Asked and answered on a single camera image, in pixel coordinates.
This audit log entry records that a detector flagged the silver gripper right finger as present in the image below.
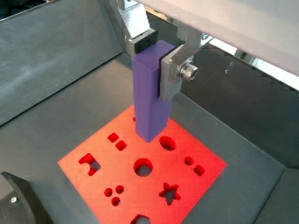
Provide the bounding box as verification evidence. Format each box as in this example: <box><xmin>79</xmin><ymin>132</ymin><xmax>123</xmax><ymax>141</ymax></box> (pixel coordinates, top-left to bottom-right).
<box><xmin>160</xmin><ymin>23</ymin><xmax>212</xmax><ymax>102</ymax></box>

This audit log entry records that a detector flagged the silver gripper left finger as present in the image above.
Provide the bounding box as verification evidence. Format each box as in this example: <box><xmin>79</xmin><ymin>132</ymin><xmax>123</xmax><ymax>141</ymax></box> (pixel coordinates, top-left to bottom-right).
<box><xmin>116</xmin><ymin>0</ymin><xmax>157</xmax><ymax>56</ymax></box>

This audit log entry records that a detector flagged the purple rectangular block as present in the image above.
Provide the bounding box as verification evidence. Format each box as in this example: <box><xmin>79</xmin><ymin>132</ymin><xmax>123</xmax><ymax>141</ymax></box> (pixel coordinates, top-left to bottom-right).
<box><xmin>132</xmin><ymin>40</ymin><xmax>173</xmax><ymax>142</ymax></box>

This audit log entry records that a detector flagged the red shape sorter board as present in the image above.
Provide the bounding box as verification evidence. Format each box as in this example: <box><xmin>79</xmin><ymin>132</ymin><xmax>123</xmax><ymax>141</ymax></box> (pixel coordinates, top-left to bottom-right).
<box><xmin>58</xmin><ymin>108</ymin><xmax>227</xmax><ymax>224</ymax></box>

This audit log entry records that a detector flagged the black curved bracket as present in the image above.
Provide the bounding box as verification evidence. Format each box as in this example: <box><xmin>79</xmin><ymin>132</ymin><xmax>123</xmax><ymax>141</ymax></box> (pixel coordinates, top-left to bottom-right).
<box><xmin>0</xmin><ymin>171</ymin><xmax>53</xmax><ymax>224</ymax></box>

